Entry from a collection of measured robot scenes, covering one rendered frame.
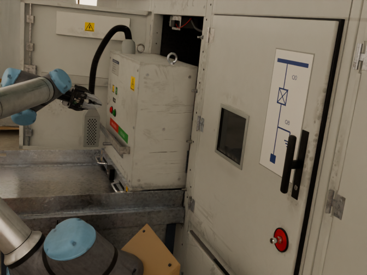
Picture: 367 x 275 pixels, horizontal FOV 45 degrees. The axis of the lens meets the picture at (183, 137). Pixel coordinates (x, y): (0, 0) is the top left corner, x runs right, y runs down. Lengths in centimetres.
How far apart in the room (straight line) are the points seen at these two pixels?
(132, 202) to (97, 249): 58
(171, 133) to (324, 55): 83
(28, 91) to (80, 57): 104
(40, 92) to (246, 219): 68
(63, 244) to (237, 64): 69
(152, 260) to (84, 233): 21
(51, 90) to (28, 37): 101
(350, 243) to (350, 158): 17
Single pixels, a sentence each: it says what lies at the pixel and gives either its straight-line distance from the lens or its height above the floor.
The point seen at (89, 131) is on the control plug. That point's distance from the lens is 206.
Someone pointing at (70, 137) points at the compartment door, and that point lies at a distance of 237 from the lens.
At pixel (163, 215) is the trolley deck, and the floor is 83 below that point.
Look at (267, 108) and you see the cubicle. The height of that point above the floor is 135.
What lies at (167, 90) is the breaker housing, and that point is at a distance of 165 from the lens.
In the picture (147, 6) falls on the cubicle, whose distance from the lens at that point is 229.
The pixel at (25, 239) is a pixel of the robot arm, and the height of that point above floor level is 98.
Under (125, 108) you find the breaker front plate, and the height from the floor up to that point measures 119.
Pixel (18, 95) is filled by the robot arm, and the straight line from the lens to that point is 124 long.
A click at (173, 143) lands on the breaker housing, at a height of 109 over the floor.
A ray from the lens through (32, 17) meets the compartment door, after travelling 232.
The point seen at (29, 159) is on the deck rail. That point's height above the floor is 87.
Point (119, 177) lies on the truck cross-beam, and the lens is 182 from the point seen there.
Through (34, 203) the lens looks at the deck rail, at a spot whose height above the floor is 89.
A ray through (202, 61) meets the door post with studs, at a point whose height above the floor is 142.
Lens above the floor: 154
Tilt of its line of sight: 14 degrees down
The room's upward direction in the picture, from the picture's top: 6 degrees clockwise
